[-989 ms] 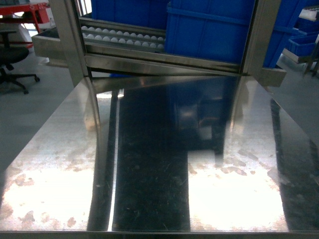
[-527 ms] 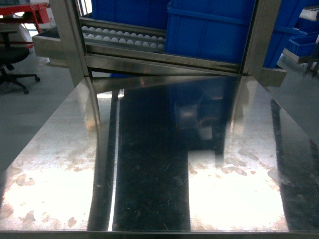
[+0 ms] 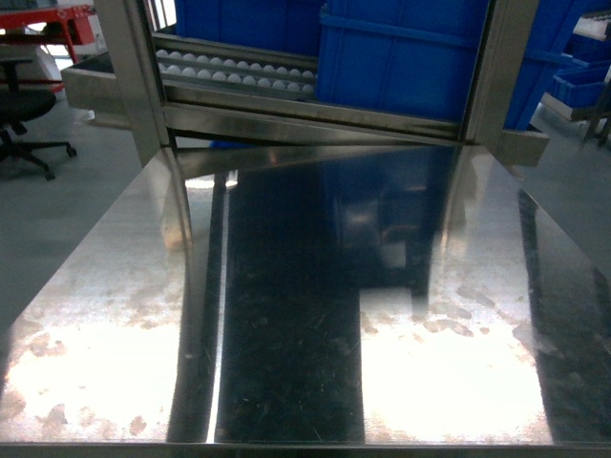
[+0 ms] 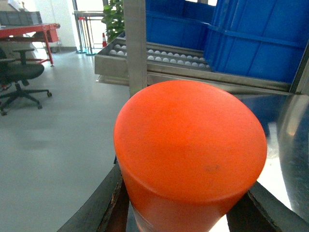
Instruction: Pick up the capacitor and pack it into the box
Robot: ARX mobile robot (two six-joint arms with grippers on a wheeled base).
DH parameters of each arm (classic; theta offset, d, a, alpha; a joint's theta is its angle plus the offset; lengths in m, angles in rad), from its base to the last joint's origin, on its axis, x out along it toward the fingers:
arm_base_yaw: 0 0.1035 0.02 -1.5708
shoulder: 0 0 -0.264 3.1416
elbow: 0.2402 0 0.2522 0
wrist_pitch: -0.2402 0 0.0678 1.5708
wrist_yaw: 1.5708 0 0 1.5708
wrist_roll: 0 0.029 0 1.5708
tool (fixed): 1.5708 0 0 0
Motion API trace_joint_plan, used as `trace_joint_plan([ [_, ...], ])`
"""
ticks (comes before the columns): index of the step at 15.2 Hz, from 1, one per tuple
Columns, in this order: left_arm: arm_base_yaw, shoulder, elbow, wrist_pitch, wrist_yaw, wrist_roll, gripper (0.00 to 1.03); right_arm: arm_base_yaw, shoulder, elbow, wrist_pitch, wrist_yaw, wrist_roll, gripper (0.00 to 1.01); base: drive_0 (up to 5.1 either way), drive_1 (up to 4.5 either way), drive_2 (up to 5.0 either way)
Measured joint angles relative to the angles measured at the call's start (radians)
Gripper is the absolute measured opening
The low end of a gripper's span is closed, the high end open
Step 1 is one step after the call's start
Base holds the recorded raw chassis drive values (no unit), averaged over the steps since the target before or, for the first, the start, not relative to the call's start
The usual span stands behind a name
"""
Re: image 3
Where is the stainless steel roller rack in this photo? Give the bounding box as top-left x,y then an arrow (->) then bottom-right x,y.
62,1 -> 549,166

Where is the blue crate rear left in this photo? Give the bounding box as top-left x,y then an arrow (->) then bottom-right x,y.
175,0 -> 325,56

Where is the large blue plastic crate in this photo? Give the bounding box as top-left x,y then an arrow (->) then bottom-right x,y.
316,1 -> 489,122

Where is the small blue bin right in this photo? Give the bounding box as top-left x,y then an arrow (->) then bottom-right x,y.
550,66 -> 609,108

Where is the black office chair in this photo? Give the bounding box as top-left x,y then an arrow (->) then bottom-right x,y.
1,57 -> 77,180

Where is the red metal table frame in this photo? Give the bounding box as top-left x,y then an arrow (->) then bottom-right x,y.
1,3 -> 96,93

